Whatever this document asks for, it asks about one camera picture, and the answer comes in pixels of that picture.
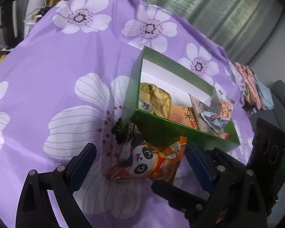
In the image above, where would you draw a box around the green cardboard box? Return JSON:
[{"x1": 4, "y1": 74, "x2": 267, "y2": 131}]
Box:
[{"x1": 120, "y1": 47, "x2": 240, "y2": 152}]

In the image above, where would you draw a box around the white peanut snack bag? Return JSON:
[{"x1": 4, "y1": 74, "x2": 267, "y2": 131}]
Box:
[{"x1": 201, "y1": 83, "x2": 234, "y2": 134}]

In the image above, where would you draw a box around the orange rice cake packet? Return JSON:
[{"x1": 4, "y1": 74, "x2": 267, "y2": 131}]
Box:
[{"x1": 169, "y1": 105, "x2": 199, "y2": 129}]

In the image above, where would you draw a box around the red snack packet with eyes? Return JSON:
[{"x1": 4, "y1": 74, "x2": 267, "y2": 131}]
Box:
[{"x1": 219, "y1": 133, "x2": 230, "y2": 139}]

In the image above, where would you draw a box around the yellow snack bag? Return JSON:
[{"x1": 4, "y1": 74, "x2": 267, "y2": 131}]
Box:
[{"x1": 138, "y1": 82, "x2": 172, "y2": 119}]

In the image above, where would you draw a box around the pink patterned folded cloth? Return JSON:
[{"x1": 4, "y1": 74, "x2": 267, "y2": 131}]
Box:
[{"x1": 234, "y1": 62, "x2": 274, "y2": 110}]

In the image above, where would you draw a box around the purple floral tablecloth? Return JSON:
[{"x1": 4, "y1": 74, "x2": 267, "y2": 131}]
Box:
[{"x1": 0, "y1": 0, "x2": 241, "y2": 227}]

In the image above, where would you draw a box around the cracker pack with label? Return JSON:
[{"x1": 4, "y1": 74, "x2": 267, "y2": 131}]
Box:
[{"x1": 189, "y1": 95, "x2": 211, "y2": 133}]

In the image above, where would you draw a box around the grey green sofa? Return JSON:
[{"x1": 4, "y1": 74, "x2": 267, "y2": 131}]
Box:
[{"x1": 250, "y1": 80, "x2": 285, "y2": 227}]

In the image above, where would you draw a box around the orange sunflower seed bag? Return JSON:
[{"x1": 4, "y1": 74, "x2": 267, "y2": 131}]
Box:
[{"x1": 106, "y1": 122, "x2": 187, "y2": 184}]

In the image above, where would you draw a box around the grey curtain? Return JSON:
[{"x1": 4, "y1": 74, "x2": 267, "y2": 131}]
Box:
[{"x1": 143, "y1": 0, "x2": 284, "y2": 64}]

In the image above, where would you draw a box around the black white stick vacuum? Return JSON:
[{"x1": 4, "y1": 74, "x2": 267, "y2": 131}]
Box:
[{"x1": 0, "y1": 0, "x2": 18, "y2": 49}]

